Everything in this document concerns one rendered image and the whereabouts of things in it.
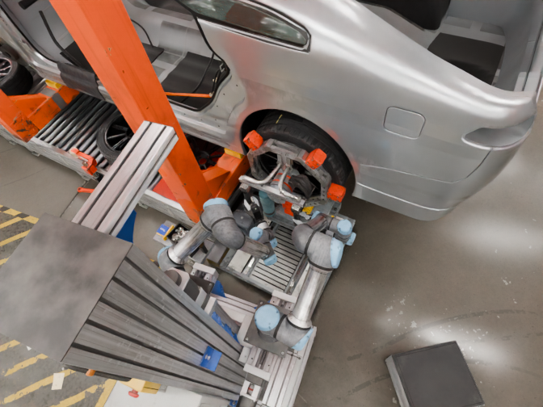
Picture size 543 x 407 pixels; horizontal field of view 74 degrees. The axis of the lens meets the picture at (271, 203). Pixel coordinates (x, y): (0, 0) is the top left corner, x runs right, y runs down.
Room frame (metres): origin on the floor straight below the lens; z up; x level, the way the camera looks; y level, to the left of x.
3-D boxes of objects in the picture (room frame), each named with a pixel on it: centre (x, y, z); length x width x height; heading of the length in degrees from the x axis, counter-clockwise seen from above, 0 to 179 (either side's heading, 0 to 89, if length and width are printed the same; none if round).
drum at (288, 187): (1.23, -0.10, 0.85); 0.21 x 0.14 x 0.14; 141
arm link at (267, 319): (0.41, 0.12, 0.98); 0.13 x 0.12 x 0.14; 51
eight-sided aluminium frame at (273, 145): (1.29, -0.14, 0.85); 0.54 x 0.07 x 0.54; 51
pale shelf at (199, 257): (1.21, 0.67, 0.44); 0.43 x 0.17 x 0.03; 51
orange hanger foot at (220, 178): (1.60, 0.27, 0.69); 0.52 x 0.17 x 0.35; 141
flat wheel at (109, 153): (2.34, 1.04, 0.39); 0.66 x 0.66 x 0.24
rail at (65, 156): (2.15, 1.43, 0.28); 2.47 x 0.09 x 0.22; 51
